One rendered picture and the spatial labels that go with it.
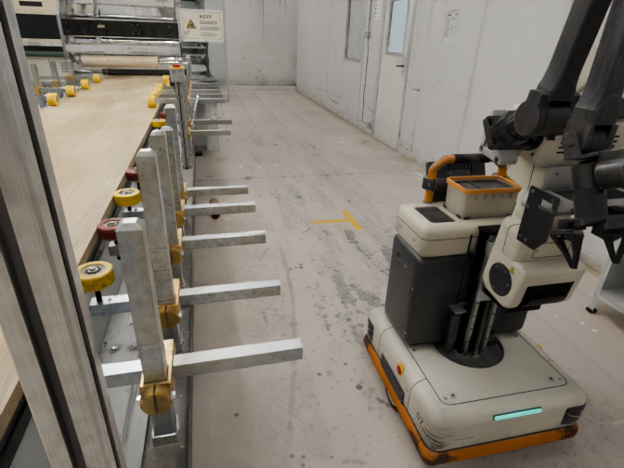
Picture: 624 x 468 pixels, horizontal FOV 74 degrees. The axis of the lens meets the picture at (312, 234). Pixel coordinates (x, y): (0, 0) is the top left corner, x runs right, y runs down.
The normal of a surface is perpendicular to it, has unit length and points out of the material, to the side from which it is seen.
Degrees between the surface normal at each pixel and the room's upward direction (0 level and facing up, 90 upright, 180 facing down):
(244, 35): 90
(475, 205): 92
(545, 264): 8
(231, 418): 0
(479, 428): 90
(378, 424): 0
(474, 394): 0
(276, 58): 90
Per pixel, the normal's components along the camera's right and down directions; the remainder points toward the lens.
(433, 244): 0.22, 0.43
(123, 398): 0.04, -0.90
